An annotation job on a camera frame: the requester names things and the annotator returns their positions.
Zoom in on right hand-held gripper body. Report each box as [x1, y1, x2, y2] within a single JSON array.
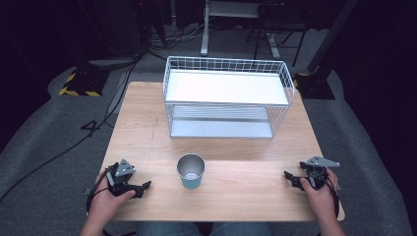
[[299, 155, 341, 191]]

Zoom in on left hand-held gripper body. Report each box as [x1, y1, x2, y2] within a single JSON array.
[[105, 158, 139, 198]]

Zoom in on light blue metal cup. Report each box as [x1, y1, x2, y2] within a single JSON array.
[[176, 152, 207, 191]]

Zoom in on white wire shelf rack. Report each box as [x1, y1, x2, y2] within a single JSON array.
[[162, 55, 296, 140]]

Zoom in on person's right hand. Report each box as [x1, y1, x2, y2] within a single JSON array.
[[299, 167, 339, 225]]

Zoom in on person's left hand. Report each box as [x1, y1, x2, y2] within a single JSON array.
[[87, 170, 136, 221]]

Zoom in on person's legs in jeans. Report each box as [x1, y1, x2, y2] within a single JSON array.
[[135, 221, 272, 236]]

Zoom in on black yellow striped stand base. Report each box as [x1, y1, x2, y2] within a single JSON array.
[[58, 66, 112, 98], [292, 72, 336, 100]]

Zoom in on dark slanted pole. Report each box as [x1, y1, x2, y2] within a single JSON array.
[[306, 0, 360, 75]]

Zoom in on black metal chair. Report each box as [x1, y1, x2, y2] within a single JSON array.
[[245, 2, 311, 68]]

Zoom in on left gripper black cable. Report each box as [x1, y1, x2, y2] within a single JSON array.
[[85, 165, 114, 236]]

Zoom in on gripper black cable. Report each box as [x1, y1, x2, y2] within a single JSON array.
[[85, 165, 114, 236], [325, 167, 342, 220]]

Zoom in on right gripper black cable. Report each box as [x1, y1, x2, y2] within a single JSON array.
[[325, 167, 342, 220]]

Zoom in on long black floor cable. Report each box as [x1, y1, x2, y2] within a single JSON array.
[[0, 53, 144, 204]]

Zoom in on bundle of floor cables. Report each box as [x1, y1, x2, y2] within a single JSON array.
[[144, 19, 214, 53]]

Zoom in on white desk frame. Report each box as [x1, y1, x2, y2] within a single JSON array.
[[200, 0, 283, 61]]

